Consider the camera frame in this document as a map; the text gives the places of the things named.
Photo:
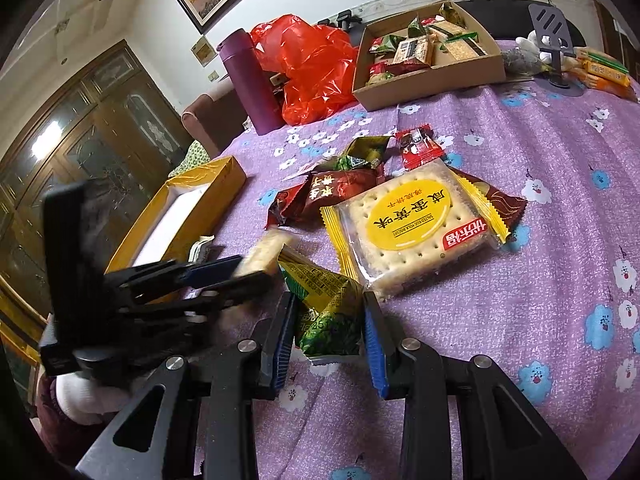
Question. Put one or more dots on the purple thermos bottle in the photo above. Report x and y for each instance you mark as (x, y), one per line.
(250, 85)

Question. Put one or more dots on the white plush toy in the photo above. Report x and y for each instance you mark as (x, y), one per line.
(532, 42)

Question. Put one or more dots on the green yellow snack packet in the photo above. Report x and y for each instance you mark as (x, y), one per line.
(325, 310)

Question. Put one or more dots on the green floral cushion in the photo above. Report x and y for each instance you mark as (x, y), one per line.
(192, 155)

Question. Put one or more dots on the yellow wall notice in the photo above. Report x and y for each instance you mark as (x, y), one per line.
(202, 51)

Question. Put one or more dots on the pile of assorted snack packets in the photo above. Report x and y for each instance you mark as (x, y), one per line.
(412, 52)

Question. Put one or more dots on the green brown snack packet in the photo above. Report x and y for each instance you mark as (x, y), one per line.
(365, 150)

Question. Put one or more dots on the purple floral tablecloth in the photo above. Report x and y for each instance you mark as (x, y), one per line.
(550, 260)

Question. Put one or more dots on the white wall socket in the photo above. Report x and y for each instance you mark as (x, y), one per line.
(213, 76)

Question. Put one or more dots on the dark red brown packet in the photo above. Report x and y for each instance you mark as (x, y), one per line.
(290, 202)

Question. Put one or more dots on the black leather chair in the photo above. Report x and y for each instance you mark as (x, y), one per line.
(500, 15)

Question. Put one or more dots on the red packet with dark picture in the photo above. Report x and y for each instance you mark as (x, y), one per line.
(417, 147)

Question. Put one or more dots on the black phone stand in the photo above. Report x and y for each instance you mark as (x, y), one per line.
(550, 22)

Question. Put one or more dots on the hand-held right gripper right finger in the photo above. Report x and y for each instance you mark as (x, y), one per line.
(376, 350)

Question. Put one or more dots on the brown cardboard box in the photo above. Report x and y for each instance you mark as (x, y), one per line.
(440, 85)

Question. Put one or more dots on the brown striped snack packet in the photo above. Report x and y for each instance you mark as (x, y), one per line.
(500, 205)

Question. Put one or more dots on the brown armchair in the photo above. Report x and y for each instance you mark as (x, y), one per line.
(215, 110)

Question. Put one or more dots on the brown packet with yellow print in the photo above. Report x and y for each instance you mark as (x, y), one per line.
(345, 187)

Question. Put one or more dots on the orange green boxes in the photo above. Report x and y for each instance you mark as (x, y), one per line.
(600, 72)

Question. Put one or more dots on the yellow rimmed white box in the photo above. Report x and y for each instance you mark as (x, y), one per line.
(220, 180)

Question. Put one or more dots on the large yellow cracker packet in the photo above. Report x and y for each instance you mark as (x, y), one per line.
(410, 225)

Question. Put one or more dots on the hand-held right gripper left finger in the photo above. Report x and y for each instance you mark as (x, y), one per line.
(281, 345)

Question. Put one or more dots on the person's left forearm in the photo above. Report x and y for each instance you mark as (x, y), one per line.
(85, 400)

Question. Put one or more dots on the dark wooden cabinet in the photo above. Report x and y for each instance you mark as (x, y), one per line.
(100, 125)

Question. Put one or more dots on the small pale cracker packet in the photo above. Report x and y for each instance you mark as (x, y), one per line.
(265, 250)

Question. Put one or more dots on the red plastic bag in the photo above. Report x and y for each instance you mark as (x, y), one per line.
(310, 60)

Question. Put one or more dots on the pale green striped packet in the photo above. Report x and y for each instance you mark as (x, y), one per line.
(201, 250)

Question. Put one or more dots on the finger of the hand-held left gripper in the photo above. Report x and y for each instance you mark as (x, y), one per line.
(215, 269)
(240, 287)

